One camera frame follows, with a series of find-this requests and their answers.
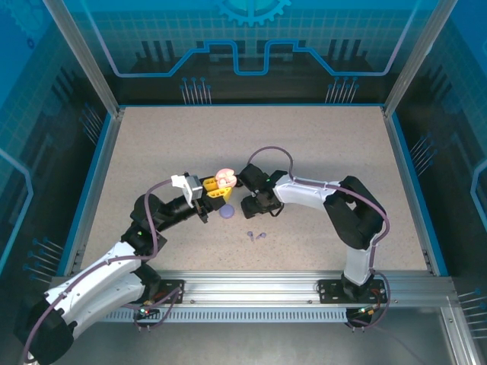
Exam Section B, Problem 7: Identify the pink earbud charging case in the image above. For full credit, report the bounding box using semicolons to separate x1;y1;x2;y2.
215;167;238;189

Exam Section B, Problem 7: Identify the small LED circuit board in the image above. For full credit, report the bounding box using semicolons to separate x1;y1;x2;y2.
132;303;161;320
352;303;381;317

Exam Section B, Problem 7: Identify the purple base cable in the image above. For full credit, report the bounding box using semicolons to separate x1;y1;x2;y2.
116;284;184;332
344;299;391;332

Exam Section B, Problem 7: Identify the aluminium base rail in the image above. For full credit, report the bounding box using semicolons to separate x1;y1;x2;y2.
51;268;454;309

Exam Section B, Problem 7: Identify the aluminium table side rail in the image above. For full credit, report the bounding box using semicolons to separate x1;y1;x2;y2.
381;106;450;277
56;107;126;277

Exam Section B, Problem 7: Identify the slotted grey cable duct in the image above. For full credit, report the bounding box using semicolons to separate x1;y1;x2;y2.
102;306;381;324

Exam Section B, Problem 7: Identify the aluminium frame post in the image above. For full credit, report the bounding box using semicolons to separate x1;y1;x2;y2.
41;0;126;119
383;0;460;119

